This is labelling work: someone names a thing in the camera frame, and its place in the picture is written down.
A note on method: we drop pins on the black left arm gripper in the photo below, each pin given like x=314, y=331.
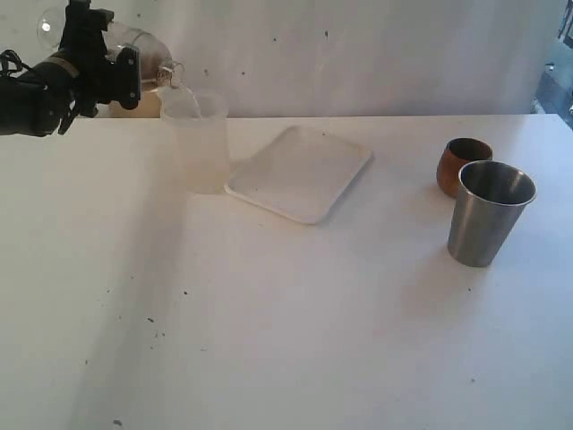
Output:
x=82, y=45

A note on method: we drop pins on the clear plastic shaker cup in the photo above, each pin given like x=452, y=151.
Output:
x=118, y=35

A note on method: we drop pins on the clear domed shaker lid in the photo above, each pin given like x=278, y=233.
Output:
x=158, y=67

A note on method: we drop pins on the round brown wooden cup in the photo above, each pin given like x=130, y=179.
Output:
x=457, y=153

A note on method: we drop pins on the stainless steel cup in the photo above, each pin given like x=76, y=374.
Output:
x=491, y=197

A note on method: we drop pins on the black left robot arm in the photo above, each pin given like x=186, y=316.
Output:
x=45, y=98

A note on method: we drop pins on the translucent white plastic container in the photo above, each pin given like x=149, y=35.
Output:
x=197, y=120

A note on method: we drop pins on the white rectangular tray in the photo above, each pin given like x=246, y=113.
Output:
x=299, y=175

